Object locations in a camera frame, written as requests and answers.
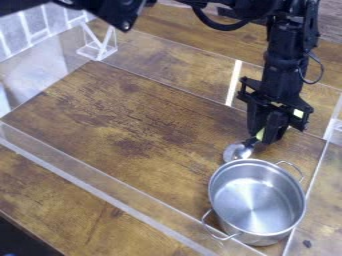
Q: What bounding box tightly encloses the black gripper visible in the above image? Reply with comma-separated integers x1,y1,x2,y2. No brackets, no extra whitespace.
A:
237,53,313,144

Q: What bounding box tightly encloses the stainless steel pot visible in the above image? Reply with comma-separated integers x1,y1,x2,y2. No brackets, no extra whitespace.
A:
200,159,305,246

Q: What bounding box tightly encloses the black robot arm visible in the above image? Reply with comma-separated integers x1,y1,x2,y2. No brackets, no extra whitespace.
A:
0,0,319,144

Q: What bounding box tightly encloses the clear acrylic front barrier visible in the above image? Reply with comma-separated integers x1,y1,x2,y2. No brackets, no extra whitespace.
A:
0,121,265,256

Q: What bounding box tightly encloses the clear acrylic right bracket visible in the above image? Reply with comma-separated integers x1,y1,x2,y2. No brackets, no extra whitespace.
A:
323,94,342,147

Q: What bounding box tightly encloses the black cable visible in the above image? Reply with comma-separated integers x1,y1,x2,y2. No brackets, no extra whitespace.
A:
188,0,268,32

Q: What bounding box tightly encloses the black wall slot strip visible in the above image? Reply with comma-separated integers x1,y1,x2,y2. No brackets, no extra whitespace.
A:
216,6,268,24

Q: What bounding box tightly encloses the clear acrylic triangular bracket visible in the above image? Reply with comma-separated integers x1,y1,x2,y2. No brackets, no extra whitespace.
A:
76,23,117,61

